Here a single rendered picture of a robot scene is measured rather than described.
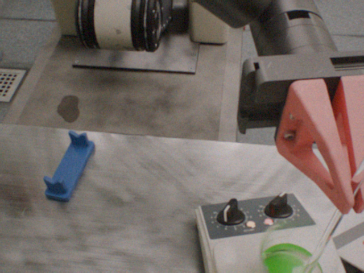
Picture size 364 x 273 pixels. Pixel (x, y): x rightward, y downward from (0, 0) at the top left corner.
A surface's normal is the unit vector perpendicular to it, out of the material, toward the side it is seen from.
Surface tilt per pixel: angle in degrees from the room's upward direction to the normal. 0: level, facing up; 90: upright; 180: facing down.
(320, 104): 21
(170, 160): 0
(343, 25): 0
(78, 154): 0
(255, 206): 30
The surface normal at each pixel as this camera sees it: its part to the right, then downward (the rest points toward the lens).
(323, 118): 0.00, -0.32
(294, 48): -0.41, -0.56
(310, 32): 0.01, -0.64
